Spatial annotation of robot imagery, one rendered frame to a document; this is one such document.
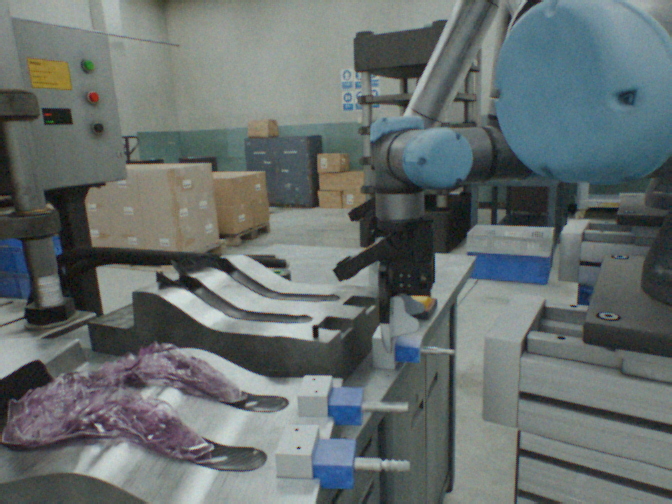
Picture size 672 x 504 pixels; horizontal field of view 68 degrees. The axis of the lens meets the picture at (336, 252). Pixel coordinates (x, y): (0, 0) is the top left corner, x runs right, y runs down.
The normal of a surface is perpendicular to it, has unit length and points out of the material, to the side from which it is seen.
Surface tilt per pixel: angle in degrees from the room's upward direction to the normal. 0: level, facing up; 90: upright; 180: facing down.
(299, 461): 90
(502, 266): 91
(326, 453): 0
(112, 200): 99
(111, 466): 22
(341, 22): 90
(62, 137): 90
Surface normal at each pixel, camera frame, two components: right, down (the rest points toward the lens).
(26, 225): 0.47, 0.19
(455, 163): 0.25, 0.22
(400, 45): -0.47, 0.23
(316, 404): -0.12, 0.24
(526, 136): -0.93, 0.21
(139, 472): 0.43, -0.86
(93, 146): 0.91, 0.06
